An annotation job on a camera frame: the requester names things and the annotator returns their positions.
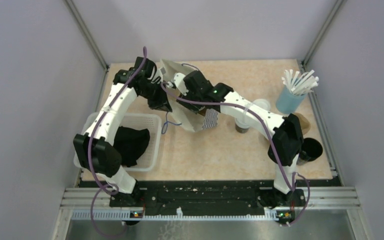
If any white cup lid stack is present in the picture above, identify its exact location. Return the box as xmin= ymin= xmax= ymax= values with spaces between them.
xmin=253 ymin=98 xmax=271 ymax=112

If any white plastic basket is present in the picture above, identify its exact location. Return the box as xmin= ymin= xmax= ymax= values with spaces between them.
xmin=91 ymin=113 xmax=162 ymax=177

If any stack of dark cups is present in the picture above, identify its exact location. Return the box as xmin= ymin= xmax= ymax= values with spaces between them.
xmin=296 ymin=137 xmax=324 ymax=166

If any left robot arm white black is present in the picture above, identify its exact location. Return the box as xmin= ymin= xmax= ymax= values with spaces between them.
xmin=73 ymin=57 xmax=173 ymax=207

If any white slotted cable duct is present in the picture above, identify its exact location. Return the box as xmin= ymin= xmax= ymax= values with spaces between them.
xmin=71 ymin=207 xmax=279 ymax=222

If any paper bag blue checkered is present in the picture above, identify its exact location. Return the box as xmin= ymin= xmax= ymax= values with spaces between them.
xmin=158 ymin=59 xmax=219 ymax=133

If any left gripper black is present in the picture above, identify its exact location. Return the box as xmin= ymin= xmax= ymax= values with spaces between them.
xmin=139 ymin=80 xmax=172 ymax=113

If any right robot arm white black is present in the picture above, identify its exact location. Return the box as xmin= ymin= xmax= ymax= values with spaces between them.
xmin=171 ymin=70 xmax=304 ymax=206

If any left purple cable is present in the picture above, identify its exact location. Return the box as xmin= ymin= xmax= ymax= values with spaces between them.
xmin=88 ymin=46 xmax=148 ymax=239

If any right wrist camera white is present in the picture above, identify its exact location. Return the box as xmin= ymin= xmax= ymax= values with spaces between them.
xmin=167 ymin=72 xmax=188 ymax=95

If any brown pulp cup carrier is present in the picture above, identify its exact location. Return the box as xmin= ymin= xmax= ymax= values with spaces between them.
xmin=293 ymin=112 xmax=311 ymax=135

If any black cloth in basket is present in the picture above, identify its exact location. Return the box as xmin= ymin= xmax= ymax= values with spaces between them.
xmin=113 ymin=126 xmax=151 ymax=167

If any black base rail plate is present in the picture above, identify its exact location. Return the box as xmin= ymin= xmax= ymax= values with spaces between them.
xmin=109 ymin=180 xmax=306 ymax=217

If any blue straw holder cup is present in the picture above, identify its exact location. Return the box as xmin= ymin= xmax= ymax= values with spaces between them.
xmin=275 ymin=87 xmax=307 ymax=115

